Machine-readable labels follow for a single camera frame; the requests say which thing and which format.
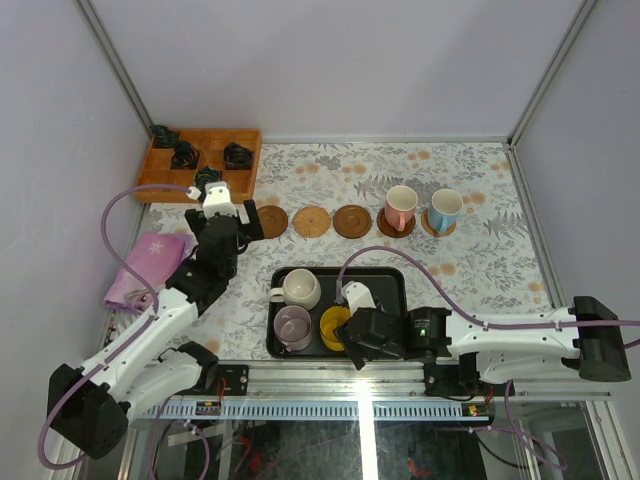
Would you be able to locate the dark wooden coaster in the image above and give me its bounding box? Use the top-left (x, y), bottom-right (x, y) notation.
top-left (333, 204), bottom-right (372, 239)
top-left (257, 205), bottom-right (288, 239)
top-left (376, 208), bottom-right (416, 238)

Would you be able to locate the yellow enamel mug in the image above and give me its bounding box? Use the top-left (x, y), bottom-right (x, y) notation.
top-left (320, 306), bottom-right (351, 352)

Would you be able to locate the woven rattan coaster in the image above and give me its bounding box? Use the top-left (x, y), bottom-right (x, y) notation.
top-left (421, 210), bottom-right (456, 238)
top-left (293, 206), bottom-right (331, 238)

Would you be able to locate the pink mug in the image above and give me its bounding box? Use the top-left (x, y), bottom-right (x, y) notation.
top-left (384, 185), bottom-right (418, 232)

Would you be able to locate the light blue mug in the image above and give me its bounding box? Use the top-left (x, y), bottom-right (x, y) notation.
top-left (427, 189), bottom-right (464, 234)

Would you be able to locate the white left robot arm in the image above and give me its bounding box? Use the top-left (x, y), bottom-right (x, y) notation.
top-left (41, 200), bottom-right (264, 460)

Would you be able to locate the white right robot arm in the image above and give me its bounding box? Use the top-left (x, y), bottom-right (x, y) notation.
top-left (334, 296), bottom-right (631, 395)

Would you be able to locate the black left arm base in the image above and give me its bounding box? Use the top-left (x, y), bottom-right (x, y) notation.
top-left (196, 364), bottom-right (250, 398)

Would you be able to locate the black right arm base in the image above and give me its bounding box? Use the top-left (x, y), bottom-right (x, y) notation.
top-left (423, 354), bottom-right (515, 401)

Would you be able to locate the black serving tray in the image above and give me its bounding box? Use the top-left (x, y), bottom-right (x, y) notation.
top-left (266, 267), bottom-right (407, 361)

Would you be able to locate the purple princess print cloth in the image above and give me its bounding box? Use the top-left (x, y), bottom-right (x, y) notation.
top-left (104, 232), bottom-right (192, 314)

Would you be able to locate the black green rolled item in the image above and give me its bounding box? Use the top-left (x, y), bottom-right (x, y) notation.
top-left (193, 166), bottom-right (222, 190)

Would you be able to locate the lilac purple mug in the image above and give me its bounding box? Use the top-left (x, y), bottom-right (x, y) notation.
top-left (273, 306), bottom-right (313, 352)

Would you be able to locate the cream white mug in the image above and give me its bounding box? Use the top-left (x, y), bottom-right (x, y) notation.
top-left (268, 269), bottom-right (321, 310)

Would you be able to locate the black rolled item right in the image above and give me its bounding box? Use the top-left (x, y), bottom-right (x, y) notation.
top-left (223, 142), bottom-right (254, 170)

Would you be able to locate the wooden compartment tray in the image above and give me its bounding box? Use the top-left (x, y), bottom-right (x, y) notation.
top-left (137, 129), bottom-right (262, 204)

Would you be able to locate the black rolled item corner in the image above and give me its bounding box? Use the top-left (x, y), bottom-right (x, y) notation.
top-left (150, 124), bottom-right (174, 139)

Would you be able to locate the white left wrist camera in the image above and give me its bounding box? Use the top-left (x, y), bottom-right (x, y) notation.
top-left (186, 181), bottom-right (238, 219)

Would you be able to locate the left aluminium frame post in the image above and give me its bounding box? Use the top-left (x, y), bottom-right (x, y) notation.
top-left (73, 0), bottom-right (153, 137)

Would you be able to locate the aluminium frame post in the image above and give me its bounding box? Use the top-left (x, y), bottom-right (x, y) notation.
top-left (73, 0), bottom-right (153, 137)
top-left (506, 0), bottom-right (600, 149)

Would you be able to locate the right aluminium frame post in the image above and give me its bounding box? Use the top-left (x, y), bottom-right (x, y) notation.
top-left (506, 0), bottom-right (600, 149)

